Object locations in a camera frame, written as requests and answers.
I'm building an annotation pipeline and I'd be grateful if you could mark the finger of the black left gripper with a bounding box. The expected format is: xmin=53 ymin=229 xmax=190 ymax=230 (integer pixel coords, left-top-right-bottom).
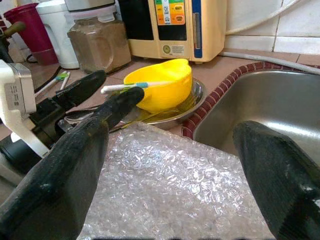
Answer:
xmin=52 ymin=69 xmax=107 ymax=110
xmin=98 ymin=87 xmax=145 ymax=126

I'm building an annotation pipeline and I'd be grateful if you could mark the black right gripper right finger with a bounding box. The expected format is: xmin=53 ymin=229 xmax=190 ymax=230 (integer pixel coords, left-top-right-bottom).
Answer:
xmin=232 ymin=120 xmax=320 ymax=240

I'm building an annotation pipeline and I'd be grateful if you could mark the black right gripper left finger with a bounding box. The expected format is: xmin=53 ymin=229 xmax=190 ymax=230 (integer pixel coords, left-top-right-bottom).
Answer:
xmin=0 ymin=116 xmax=111 ymax=240

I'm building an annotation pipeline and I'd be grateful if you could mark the white blue toothbrush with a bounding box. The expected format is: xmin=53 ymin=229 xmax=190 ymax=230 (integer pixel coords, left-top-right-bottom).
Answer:
xmin=100 ymin=81 xmax=176 ymax=95

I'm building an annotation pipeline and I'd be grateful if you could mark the steel spoon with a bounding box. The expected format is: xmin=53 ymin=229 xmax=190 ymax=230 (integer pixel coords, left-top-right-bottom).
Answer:
xmin=58 ymin=109 xmax=101 ymax=126

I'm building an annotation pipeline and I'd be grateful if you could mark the yellow plastic bowl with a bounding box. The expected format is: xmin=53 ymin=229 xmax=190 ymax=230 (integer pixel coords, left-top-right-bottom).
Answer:
xmin=123 ymin=58 xmax=193 ymax=113

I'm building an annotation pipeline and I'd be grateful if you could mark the shallow steel dish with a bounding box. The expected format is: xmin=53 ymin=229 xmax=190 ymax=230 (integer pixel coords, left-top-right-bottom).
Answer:
xmin=109 ymin=77 xmax=208 ymax=131

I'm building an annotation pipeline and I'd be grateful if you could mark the white green toothbrush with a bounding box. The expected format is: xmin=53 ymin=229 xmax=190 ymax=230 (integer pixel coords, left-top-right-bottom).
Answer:
xmin=34 ymin=70 xmax=68 ymax=97
xmin=59 ymin=71 xmax=71 ymax=91

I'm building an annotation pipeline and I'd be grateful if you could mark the clear jar brown powder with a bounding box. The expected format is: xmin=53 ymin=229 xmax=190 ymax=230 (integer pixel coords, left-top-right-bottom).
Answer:
xmin=65 ymin=11 xmax=132 ymax=75

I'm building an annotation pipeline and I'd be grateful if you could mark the white container green band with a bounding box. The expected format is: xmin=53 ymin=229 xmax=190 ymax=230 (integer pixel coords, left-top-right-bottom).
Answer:
xmin=36 ymin=1 xmax=81 ymax=70

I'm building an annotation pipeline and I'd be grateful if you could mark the maroon plastic container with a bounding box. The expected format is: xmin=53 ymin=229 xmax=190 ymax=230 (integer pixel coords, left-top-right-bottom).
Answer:
xmin=3 ymin=2 xmax=60 ymax=66

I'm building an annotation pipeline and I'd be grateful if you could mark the steel sink basin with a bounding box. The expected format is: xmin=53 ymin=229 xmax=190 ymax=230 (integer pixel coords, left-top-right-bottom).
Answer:
xmin=192 ymin=69 xmax=320 ymax=173

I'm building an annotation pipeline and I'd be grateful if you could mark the translucent white grinder body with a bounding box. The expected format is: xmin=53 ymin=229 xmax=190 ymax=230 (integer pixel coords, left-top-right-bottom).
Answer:
xmin=64 ymin=0 xmax=117 ymax=13

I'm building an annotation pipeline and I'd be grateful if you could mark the clear bubble wrap sheet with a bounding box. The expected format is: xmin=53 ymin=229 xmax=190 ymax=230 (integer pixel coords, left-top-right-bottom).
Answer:
xmin=77 ymin=122 xmax=276 ymax=240

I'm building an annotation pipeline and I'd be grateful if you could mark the cream water ionizer machine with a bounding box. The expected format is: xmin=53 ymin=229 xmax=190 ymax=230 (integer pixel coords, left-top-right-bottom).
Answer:
xmin=118 ymin=0 xmax=228 ymax=63

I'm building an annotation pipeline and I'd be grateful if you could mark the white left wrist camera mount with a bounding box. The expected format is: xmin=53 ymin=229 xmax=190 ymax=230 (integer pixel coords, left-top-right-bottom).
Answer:
xmin=0 ymin=59 xmax=50 ymax=158

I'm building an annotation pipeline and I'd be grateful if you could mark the grey drain hose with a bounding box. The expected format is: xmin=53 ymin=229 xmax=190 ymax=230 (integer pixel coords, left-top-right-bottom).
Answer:
xmin=219 ymin=51 xmax=320 ymax=76

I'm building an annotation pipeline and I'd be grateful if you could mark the thin white water hose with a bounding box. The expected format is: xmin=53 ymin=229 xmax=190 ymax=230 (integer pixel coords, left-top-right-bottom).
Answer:
xmin=224 ymin=0 xmax=308 ymax=36

